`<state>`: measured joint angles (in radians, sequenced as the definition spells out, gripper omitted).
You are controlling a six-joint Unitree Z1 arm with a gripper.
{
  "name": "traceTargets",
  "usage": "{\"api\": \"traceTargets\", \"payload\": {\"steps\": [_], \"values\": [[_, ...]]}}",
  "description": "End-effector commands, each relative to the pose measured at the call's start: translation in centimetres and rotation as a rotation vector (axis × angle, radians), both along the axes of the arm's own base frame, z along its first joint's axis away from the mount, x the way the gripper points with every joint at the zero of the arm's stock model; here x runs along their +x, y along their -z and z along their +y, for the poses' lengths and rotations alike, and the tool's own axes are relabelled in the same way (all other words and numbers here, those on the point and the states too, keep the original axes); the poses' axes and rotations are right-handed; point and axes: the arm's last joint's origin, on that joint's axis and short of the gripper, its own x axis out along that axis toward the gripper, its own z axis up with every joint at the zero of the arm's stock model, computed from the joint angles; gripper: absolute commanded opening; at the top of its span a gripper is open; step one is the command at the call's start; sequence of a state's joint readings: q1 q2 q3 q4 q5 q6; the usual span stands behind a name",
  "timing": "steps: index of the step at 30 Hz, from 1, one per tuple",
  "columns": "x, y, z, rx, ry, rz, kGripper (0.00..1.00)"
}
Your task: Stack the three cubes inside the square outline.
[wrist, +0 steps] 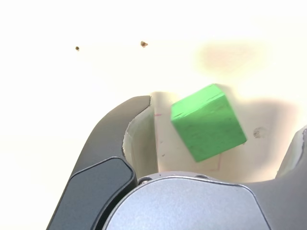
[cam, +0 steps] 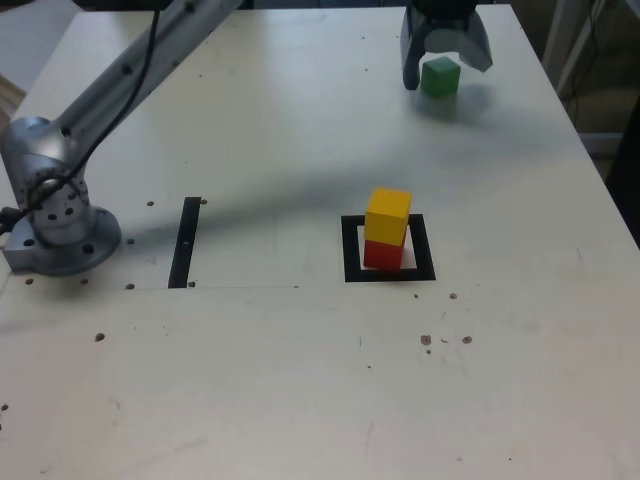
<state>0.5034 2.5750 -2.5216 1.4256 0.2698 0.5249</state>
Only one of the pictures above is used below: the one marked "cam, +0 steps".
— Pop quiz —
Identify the black tape square outline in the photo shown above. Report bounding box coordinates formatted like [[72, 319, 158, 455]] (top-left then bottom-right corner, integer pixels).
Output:
[[340, 213, 438, 284]]

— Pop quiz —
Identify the red cube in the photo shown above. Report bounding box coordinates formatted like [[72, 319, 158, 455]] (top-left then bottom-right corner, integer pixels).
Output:
[[362, 238, 406, 273]]

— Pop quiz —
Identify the yellow cube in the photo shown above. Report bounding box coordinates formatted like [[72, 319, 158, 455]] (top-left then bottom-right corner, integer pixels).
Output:
[[364, 187, 413, 248]]

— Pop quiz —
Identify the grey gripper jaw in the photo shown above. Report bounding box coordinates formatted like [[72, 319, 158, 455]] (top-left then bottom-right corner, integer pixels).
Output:
[[423, 10, 495, 75], [399, 7, 432, 92]]

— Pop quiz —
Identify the white metal frame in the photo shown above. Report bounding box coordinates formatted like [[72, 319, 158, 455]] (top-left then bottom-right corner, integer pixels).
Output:
[[541, 0, 601, 99]]

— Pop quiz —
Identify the green cube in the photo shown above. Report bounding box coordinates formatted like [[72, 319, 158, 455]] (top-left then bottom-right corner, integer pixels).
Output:
[[420, 55, 462, 99]]

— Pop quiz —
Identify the black tape strip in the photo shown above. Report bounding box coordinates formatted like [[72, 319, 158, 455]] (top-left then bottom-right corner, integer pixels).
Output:
[[167, 196, 203, 290]]

